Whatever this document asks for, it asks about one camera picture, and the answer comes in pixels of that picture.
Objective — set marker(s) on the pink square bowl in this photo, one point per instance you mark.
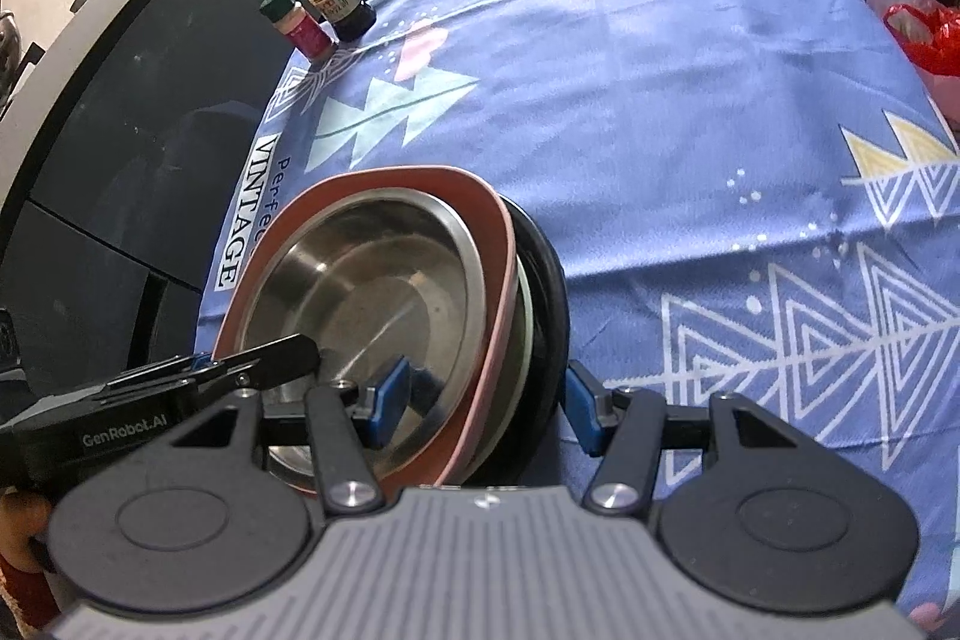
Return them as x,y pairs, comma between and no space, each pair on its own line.
496,257

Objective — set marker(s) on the blue printed tablecloth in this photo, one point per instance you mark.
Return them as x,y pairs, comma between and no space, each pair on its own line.
675,123

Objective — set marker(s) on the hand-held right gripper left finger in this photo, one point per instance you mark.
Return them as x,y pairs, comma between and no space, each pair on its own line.
390,404

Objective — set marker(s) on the red plastic bag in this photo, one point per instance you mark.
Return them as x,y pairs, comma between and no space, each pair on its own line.
926,36

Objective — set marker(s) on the person's left hand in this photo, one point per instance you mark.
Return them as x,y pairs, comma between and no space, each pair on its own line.
22,527

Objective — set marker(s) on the red spice jar green lid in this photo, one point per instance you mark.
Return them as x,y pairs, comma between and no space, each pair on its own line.
304,36

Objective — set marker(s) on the stainless steel bowl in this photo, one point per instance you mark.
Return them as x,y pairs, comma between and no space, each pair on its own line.
360,280

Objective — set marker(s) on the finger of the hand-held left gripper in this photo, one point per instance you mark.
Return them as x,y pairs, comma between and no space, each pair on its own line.
289,359
202,364

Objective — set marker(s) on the dark sauce bottle brown cap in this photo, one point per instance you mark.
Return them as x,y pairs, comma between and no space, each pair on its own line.
341,10

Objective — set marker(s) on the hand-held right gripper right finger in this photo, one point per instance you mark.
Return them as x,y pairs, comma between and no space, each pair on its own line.
581,407

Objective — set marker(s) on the black bowl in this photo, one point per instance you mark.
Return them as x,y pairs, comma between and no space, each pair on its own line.
551,310

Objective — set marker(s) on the green plate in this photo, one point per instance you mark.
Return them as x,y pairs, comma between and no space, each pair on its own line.
527,325

